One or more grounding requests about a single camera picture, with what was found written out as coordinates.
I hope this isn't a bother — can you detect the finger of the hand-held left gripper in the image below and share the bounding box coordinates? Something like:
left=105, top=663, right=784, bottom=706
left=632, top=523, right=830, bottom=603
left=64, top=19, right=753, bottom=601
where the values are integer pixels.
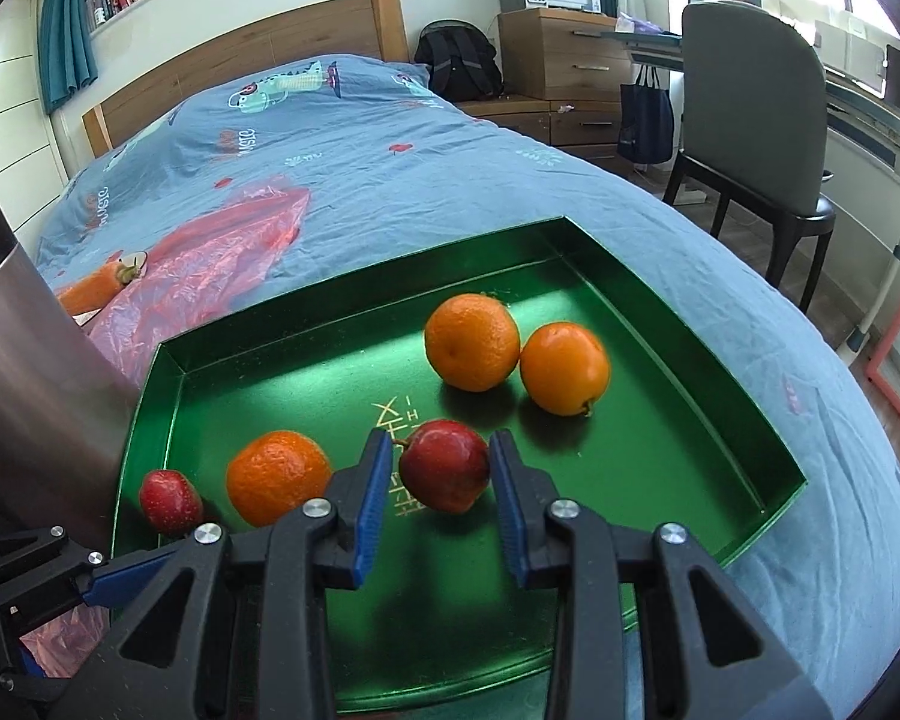
left=0, top=523, right=194, bottom=616

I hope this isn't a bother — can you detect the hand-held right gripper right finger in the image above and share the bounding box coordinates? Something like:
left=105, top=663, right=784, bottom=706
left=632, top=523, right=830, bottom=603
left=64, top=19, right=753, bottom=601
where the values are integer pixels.
left=489, top=429, right=833, bottom=720

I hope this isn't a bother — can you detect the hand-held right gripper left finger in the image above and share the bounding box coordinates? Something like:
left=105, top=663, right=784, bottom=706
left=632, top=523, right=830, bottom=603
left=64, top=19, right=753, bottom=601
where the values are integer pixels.
left=45, top=429, right=395, bottom=720

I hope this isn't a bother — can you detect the red apple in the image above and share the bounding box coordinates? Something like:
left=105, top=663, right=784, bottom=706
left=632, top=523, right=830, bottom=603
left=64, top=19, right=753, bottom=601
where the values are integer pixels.
left=397, top=419, right=491, bottom=516

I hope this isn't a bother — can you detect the small red plum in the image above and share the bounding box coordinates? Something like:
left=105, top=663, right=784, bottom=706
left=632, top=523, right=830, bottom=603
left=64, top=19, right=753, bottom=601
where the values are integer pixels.
left=138, top=469, right=205, bottom=537

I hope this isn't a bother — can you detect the bumpy orange mandarin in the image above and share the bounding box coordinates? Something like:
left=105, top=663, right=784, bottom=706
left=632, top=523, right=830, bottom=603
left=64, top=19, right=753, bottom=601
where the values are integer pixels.
left=225, top=430, right=334, bottom=528
left=424, top=293, right=522, bottom=393

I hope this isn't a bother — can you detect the smooth orange with stem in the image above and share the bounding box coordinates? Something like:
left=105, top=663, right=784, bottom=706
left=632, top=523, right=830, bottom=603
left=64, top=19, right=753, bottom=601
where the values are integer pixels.
left=520, top=322, right=613, bottom=419

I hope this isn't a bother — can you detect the green metal tray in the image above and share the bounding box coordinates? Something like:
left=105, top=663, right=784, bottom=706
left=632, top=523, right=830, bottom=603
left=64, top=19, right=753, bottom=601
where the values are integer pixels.
left=109, top=216, right=809, bottom=715

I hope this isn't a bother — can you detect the carrot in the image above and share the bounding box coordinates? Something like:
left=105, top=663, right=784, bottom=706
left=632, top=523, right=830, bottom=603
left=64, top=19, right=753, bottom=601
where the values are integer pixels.
left=55, top=261, right=140, bottom=317

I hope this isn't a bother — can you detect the pink plastic sheet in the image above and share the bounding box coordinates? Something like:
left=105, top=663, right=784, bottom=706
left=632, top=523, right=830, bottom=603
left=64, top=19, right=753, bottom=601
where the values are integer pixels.
left=16, top=176, right=313, bottom=682

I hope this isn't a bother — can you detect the bed with blue cover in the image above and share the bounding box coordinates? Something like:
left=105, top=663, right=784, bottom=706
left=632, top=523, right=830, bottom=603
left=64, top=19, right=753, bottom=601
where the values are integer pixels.
left=34, top=54, right=900, bottom=720

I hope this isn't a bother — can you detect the low wooden drawer cabinet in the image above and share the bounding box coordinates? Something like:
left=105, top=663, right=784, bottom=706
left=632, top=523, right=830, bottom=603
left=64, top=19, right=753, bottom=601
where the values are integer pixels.
left=456, top=93, right=640, bottom=167

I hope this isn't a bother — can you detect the dark blue tote bag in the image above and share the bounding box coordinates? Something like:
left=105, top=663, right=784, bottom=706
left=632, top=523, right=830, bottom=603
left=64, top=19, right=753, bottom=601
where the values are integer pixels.
left=616, top=64, right=677, bottom=165

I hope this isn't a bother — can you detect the white stand pole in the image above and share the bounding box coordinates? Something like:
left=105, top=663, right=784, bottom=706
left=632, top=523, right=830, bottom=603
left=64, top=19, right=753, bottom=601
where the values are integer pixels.
left=842, top=154, right=900, bottom=358

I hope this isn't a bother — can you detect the black backpack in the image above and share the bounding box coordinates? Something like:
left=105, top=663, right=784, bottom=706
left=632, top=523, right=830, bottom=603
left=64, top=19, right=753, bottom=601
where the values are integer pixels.
left=413, top=21, right=506, bottom=103

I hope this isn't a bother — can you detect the tall wooden drawer cabinet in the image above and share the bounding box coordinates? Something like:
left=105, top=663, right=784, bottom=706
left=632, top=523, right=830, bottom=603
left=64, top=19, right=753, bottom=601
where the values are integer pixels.
left=496, top=8, right=650, bottom=103

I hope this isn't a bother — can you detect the grey chair with black legs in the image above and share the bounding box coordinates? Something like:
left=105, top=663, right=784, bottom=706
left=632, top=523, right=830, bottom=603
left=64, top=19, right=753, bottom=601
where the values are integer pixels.
left=661, top=2, right=838, bottom=317

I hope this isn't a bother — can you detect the wooden headboard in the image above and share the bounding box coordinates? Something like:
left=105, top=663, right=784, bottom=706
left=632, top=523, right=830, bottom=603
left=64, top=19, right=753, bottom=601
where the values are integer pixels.
left=82, top=0, right=410, bottom=160

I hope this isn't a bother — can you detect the white wardrobe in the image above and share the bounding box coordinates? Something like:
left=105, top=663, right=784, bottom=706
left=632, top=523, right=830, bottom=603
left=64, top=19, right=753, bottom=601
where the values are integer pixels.
left=0, top=0, right=70, bottom=242

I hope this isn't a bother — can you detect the grey desk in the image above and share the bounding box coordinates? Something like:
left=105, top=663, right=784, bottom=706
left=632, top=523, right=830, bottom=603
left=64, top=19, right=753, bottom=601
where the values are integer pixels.
left=598, top=21, right=900, bottom=200

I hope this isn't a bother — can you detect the teal curtain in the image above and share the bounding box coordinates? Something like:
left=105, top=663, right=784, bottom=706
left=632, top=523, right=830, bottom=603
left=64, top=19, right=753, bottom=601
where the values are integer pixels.
left=40, top=0, right=99, bottom=116

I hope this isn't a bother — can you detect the red frame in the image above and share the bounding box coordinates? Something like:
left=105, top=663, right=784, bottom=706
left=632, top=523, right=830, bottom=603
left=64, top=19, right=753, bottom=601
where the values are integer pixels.
left=865, top=270, right=900, bottom=432

